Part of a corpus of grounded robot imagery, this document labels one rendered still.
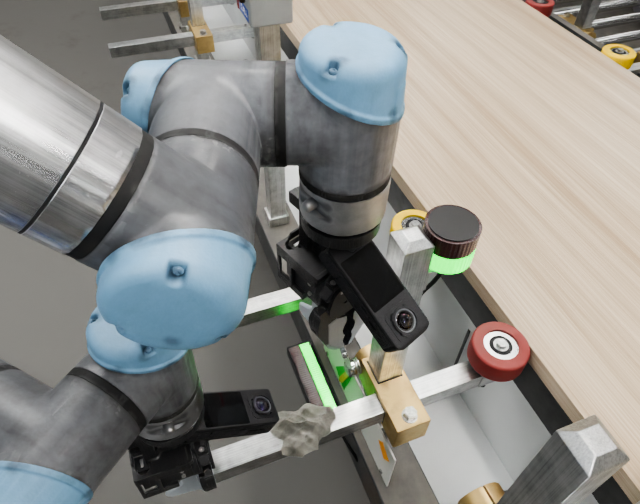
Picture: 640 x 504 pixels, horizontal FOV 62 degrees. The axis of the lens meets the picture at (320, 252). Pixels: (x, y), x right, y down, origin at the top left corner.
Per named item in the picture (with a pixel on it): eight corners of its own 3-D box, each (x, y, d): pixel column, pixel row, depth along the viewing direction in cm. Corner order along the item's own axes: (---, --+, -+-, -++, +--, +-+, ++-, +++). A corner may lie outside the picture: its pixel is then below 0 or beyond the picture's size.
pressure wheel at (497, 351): (473, 415, 77) (494, 376, 69) (445, 370, 82) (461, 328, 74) (519, 398, 79) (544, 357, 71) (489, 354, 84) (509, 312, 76)
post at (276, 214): (270, 227, 116) (256, 25, 83) (263, 213, 119) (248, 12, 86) (289, 223, 118) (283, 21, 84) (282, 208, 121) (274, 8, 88)
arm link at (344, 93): (286, 12, 37) (406, 14, 37) (288, 140, 45) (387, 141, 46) (284, 72, 32) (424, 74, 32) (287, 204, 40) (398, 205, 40)
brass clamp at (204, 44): (196, 55, 153) (193, 37, 149) (186, 34, 161) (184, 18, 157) (217, 51, 154) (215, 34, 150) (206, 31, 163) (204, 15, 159)
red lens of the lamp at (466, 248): (438, 265, 55) (442, 250, 53) (411, 226, 58) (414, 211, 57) (488, 250, 56) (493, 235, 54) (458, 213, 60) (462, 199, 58)
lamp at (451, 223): (410, 361, 69) (441, 248, 53) (391, 327, 72) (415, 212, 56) (449, 347, 70) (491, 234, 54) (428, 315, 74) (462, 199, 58)
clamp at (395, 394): (392, 448, 71) (397, 432, 68) (352, 366, 80) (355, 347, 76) (429, 434, 73) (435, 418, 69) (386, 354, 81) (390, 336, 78)
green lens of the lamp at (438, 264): (434, 280, 56) (438, 266, 55) (408, 242, 60) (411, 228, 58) (482, 265, 58) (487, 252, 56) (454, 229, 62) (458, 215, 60)
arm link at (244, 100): (92, 125, 30) (283, 126, 31) (133, 35, 38) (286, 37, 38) (125, 223, 36) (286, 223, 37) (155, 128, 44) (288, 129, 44)
